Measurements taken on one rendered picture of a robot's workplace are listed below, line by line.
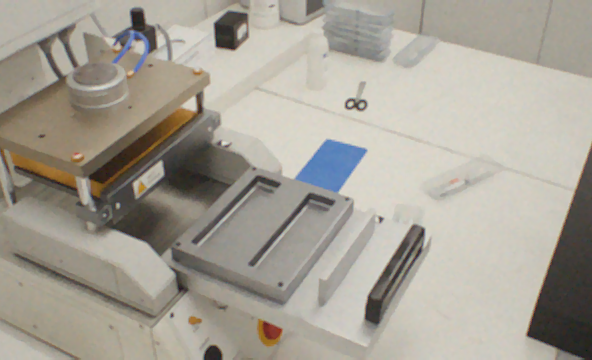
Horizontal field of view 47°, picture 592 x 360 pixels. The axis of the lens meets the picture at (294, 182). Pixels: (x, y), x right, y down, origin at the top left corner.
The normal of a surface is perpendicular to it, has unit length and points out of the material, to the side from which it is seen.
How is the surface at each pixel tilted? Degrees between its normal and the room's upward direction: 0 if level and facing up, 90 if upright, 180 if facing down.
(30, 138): 0
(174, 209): 0
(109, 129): 0
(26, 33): 90
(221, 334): 65
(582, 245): 47
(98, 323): 90
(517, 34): 90
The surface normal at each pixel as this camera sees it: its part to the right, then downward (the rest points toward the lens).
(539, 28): -0.54, 0.50
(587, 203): -0.36, -0.18
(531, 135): 0.00, -0.80
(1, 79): 0.88, 0.29
